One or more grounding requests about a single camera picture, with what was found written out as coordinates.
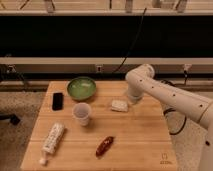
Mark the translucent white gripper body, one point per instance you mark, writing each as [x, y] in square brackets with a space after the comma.
[134, 99]

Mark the white sponge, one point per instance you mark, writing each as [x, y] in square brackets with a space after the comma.
[119, 105]

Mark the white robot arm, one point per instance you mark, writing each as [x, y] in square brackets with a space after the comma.
[198, 108]

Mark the green bowl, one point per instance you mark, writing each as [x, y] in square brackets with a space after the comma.
[81, 88]

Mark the translucent plastic cup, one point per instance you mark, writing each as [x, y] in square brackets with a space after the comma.
[82, 112]

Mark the red sausage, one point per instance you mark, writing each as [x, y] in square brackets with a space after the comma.
[104, 146]

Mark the black smartphone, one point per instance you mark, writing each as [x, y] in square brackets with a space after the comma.
[57, 103]

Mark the white toothpaste tube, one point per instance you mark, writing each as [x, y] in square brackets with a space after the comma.
[51, 142]

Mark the black chair base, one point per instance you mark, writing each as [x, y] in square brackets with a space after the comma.
[11, 117]

